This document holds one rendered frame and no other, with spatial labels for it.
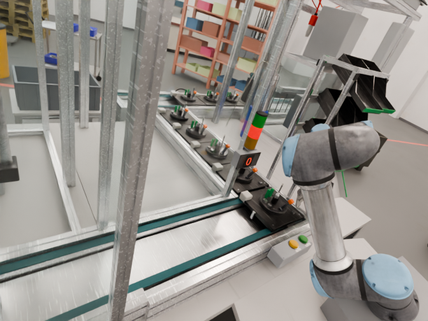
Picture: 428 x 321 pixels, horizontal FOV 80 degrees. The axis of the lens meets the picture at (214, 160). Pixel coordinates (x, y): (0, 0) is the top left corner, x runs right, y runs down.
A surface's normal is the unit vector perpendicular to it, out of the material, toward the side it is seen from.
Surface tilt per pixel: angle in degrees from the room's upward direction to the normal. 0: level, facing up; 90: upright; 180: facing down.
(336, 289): 88
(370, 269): 38
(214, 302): 0
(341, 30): 90
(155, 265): 0
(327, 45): 90
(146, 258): 0
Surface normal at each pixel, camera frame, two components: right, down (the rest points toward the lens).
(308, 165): -0.35, 0.34
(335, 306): -0.93, -0.07
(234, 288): 0.26, -0.83
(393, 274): -0.35, -0.66
